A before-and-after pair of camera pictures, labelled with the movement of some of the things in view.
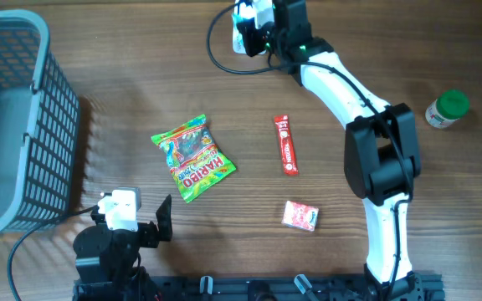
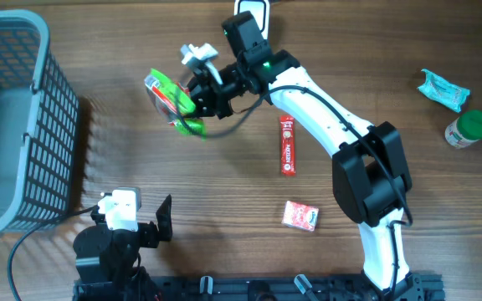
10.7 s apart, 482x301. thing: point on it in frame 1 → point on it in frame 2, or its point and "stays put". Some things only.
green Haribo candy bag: x=194 y=158 → x=172 y=102
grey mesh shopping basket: x=26 y=125 stays put
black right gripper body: x=255 y=38 → x=230 y=87
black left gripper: x=151 y=237 stays put
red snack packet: x=300 y=216 stays put
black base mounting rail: x=426 y=287 stays put
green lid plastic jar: x=451 y=105 → x=468 y=128
